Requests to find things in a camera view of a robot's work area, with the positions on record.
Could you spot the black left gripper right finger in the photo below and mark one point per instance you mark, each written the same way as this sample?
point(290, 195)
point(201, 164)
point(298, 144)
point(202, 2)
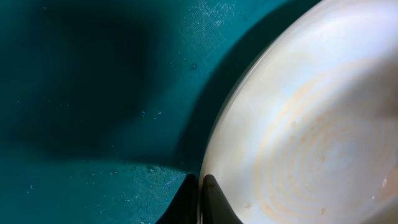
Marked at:
point(215, 208)

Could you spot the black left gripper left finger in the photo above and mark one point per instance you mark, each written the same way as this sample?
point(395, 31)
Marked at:
point(183, 207)

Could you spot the white front plate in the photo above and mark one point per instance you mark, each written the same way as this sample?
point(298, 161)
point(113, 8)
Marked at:
point(310, 133)

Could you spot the blue serving tray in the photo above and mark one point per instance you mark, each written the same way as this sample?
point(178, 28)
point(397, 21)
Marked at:
point(106, 106)

